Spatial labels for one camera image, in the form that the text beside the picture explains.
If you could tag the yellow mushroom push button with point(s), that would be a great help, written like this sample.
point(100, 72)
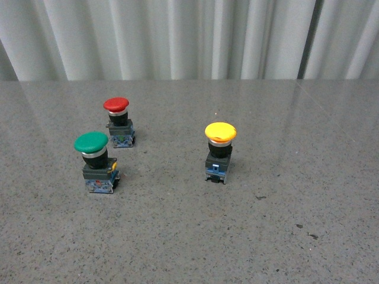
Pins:
point(220, 136)

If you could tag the red mushroom push button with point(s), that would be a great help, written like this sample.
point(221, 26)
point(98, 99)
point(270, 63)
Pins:
point(122, 133)

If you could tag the green mushroom push button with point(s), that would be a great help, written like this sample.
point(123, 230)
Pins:
point(100, 172)

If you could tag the white pleated curtain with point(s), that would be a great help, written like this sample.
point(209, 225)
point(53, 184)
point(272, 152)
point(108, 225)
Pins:
point(128, 40)

